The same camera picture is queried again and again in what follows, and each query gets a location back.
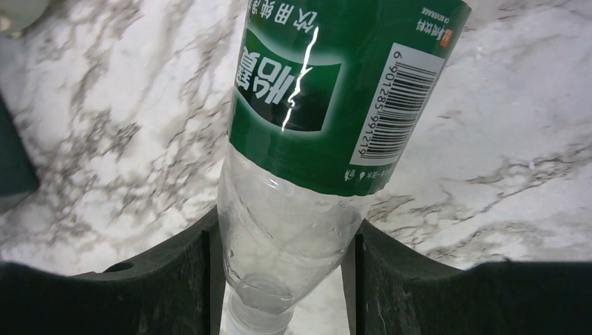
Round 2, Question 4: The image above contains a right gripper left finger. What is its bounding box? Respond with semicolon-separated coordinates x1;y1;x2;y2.
1;209;225;334

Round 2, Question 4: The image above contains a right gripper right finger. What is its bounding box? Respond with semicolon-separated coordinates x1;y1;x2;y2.
342;221;591;334

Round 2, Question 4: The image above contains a round pastel drawer cabinet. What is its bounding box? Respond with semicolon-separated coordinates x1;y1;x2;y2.
1;0;50;36

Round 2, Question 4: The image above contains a dark green plastic bin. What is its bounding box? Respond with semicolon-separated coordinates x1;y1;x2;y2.
1;98;40;214

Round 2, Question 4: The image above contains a dark green label bottle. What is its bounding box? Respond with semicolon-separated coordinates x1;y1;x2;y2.
217;0;471;334

